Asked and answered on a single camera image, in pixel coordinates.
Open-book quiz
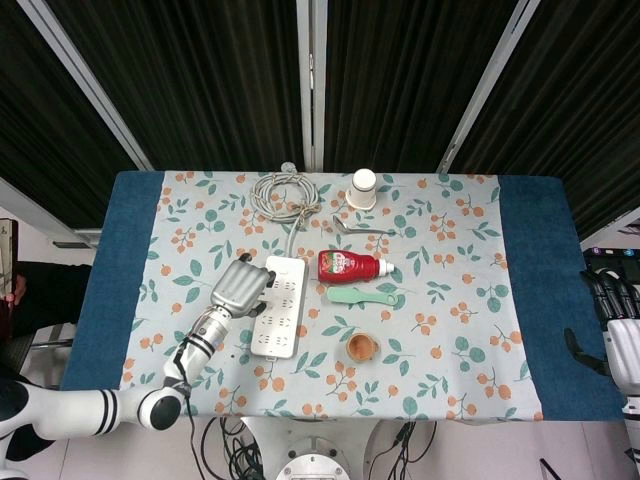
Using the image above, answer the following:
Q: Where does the white power strip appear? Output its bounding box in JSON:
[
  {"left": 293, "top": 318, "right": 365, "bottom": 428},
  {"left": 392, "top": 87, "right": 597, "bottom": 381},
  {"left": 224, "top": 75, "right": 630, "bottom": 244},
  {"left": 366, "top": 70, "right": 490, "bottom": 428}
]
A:
[{"left": 249, "top": 255, "right": 308, "bottom": 363}]

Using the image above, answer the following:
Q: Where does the grey cable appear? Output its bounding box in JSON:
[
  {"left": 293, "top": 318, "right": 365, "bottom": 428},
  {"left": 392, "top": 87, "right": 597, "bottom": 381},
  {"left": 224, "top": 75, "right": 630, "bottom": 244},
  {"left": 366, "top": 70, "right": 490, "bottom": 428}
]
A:
[{"left": 249, "top": 172, "right": 323, "bottom": 259}]

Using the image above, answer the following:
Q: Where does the floral tablecloth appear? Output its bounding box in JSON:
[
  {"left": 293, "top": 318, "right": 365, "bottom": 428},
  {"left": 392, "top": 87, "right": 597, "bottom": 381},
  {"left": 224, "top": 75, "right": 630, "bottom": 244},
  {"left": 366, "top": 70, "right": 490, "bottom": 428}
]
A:
[{"left": 115, "top": 170, "right": 545, "bottom": 422}]

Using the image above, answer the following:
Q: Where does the small brown wooden cup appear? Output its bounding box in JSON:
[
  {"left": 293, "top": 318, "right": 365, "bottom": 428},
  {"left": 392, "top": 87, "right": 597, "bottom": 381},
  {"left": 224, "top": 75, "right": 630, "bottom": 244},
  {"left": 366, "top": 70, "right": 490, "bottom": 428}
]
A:
[{"left": 345, "top": 333, "right": 378, "bottom": 363}]

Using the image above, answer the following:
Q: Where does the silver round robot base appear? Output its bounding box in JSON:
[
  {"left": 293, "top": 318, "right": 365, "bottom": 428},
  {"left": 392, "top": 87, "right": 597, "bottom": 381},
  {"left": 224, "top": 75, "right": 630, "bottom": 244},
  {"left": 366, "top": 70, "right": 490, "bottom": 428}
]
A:
[{"left": 274, "top": 433, "right": 352, "bottom": 480}]

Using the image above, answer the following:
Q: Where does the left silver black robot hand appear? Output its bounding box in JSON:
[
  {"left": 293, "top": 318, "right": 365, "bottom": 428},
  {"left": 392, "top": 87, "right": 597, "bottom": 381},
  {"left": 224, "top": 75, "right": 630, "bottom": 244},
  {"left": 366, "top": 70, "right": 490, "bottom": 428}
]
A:
[{"left": 208, "top": 253, "right": 278, "bottom": 319}]

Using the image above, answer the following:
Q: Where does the black pleated curtain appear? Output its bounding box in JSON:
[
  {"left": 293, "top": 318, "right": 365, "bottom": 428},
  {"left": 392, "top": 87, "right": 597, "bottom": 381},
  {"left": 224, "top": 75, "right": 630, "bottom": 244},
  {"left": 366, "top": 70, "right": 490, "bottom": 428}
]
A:
[
  {"left": 45, "top": 0, "right": 307, "bottom": 172},
  {"left": 323, "top": 0, "right": 522, "bottom": 174},
  {"left": 0, "top": 0, "right": 140, "bottom": 230},
  {"left": 449, "top": 0, "right": 640, "bottom": 242}
]

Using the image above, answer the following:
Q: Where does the red ketchup bottle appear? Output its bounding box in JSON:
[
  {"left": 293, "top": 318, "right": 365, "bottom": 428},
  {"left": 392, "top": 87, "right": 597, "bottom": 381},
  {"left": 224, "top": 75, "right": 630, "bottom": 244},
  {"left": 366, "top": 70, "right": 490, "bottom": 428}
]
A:
[{"left": 317, "top": 249, "right": 397, "bottom": 286}]

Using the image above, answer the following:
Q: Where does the green plastic brush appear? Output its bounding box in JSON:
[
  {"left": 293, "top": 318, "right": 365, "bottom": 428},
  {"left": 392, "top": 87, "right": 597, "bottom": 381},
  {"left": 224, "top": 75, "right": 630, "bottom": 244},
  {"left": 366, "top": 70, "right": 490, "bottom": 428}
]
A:
[{"left": 326, "top": 285, "right": 402, "bottom": 308}]

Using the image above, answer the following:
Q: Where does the white paper cup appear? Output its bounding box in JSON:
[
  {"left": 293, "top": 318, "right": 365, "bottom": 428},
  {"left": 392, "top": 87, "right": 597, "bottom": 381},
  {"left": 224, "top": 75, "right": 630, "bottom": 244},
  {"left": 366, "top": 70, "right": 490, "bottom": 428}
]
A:
[{"left": 345, "top": 168, "right": 378, "bottom": 211}]

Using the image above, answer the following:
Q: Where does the black cable bundle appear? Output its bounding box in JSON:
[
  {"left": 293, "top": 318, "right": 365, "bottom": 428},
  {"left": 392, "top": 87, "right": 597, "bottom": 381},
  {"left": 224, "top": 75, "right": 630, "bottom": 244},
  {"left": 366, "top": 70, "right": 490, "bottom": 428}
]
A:
[
  {"left": 199, "top": 417, "right": 271, "bottom": 480},
  {"left": 366, "top": 419, "right": 437, "bottom": 480}
]

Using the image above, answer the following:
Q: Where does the metal spoon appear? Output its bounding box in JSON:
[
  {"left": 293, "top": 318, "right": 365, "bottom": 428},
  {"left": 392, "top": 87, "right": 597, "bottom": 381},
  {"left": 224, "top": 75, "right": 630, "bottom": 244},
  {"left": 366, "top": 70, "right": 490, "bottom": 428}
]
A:
[{"left": 332, "top": 214, "right": 398, "bottom": 237}]

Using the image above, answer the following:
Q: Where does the white metal frame post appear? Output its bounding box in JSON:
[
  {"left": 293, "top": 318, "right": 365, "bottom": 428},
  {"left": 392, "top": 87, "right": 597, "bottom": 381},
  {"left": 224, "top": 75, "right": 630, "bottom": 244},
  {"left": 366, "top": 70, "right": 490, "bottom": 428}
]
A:
[
  {"left": 438, "top": 0, "right": 545, "bottom": 174},
  {"left": 18, "top": 0, "right": 154, "bottom": 172},
  {"left": 294, "top": 0, "right": 327, "bottom": 172}
]

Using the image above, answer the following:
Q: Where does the blue table cover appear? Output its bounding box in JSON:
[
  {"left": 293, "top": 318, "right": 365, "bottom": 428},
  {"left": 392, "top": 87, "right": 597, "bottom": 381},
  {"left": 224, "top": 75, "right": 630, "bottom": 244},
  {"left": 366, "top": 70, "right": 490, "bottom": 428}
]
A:
[{"left": 59, "top": 170, "right": 626, "bottom": 424}]

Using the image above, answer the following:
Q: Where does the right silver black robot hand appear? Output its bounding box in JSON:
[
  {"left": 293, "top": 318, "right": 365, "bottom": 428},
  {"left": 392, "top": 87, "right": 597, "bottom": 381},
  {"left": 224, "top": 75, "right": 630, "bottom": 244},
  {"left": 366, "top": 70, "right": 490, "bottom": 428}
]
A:
[{"left": 563, "top": 269, "right": 640, "bottom": 397}]

